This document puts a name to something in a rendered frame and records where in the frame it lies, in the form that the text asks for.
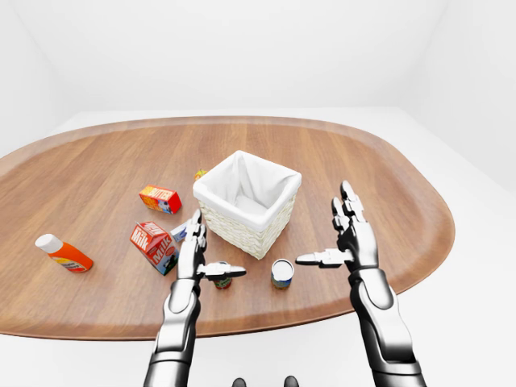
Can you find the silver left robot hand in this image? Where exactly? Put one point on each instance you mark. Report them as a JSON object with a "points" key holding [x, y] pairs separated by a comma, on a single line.
{"points": [[189, 254]]}

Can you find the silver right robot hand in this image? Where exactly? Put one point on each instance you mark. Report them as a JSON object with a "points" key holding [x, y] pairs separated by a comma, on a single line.
{"points": [[356, 242]]}

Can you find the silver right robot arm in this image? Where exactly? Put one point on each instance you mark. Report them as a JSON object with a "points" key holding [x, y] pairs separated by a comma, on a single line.
{"points": [[383, 322]]}

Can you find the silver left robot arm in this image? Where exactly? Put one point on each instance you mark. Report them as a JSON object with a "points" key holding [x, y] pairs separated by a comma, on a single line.
{"points": [[177, 322]]}

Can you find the white woven basket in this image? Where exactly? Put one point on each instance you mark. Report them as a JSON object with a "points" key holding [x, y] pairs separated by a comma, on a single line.
{"points": [[250, 201]]}

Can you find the small blue and white box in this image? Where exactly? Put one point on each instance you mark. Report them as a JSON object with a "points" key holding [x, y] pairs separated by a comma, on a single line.
{"points": [[179, 232]]}

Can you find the red milk carton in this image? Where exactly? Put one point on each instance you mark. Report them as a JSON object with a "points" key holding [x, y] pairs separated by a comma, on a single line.
{"points": [[155, 246]]}

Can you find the small red tin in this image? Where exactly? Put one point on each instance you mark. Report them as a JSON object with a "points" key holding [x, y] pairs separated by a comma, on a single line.
{"points": [[223, 282]]}

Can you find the red butter box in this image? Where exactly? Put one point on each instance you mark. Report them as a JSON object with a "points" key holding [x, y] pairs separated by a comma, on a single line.
{"points": [[160, 198]]}

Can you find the small yellow and orange item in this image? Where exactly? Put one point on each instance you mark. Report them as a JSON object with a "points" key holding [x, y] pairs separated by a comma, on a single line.
{"points": [[199, 174]]}

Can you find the tin with green label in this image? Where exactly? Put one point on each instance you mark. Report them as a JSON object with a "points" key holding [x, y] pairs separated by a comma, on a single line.
{"points": [[282, 274]]}

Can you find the orange bottle with white cap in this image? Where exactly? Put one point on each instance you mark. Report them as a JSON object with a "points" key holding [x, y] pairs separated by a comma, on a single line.
{"points": [[64, 254]]}

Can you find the small dark rounded shape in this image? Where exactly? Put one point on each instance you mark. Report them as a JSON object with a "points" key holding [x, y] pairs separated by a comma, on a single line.
{"points": [[291, 381], [239, 382]]}

